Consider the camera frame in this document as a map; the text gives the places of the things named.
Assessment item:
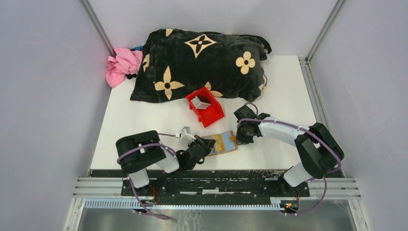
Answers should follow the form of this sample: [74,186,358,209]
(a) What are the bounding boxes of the gold credit card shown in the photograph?
[211,134,225,152]

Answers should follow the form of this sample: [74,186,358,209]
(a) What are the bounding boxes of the yellow leather card holder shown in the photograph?
[203,130,238,156]

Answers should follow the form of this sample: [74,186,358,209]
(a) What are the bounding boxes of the red plastic bin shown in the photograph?
[185,87,225,128]

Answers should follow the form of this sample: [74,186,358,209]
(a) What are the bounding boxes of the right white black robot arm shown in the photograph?
[234,105,344,196]

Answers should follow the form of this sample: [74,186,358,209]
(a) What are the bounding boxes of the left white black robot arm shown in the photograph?
[115,127,216,196]

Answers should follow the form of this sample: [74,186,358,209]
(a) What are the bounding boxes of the stack of credit cards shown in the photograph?
[190,95,211,110]

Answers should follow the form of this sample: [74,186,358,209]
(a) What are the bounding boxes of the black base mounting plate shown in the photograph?
[136,170,310,205]

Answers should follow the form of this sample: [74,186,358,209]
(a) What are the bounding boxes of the black floral blanket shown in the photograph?
[130,29,272,103]

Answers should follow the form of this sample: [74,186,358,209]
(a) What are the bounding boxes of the pink cloth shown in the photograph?
[105,48,142,88]

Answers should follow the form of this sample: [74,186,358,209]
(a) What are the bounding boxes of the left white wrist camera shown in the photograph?
[180,127,196,144]

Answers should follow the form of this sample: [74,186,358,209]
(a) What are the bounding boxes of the aluminium rail frame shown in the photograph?
[63,55,370,231]

